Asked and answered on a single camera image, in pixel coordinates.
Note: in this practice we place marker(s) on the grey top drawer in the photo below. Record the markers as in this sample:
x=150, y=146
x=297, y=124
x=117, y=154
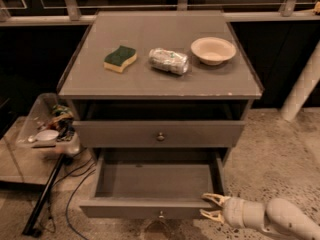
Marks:
x=157, y=134

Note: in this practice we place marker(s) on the white bowl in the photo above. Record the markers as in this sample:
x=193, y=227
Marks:
x=213, y=51

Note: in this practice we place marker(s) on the grey drawer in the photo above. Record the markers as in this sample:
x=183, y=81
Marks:
x=157, y=134
x=147, y=183

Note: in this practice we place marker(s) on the white diagonal pole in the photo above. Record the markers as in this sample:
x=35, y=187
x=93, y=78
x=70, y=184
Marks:
x=305, y=84

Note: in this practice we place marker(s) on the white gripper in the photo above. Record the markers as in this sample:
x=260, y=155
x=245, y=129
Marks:
x=234, y=209

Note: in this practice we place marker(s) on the clear plastic bin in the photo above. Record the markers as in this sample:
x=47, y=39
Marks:
x=49, y=113

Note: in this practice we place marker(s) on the green yellow sponge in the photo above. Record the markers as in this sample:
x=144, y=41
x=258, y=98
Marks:
x=120, y=59

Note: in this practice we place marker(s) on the black metal bar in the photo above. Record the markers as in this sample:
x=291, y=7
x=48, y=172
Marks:
x=29, y=229

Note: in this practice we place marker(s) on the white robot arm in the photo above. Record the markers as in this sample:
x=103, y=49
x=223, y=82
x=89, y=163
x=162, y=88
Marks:
x=278, y=219

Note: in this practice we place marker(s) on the grey drawer cabinet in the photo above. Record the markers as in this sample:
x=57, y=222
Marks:
x=142, y=93

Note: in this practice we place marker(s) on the crushed silver can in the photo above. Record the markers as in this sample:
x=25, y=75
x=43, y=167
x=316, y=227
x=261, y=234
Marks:
x=169, y=61

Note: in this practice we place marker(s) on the metal window railing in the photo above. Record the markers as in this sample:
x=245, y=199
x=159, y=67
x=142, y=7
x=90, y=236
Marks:
x=84, y=12

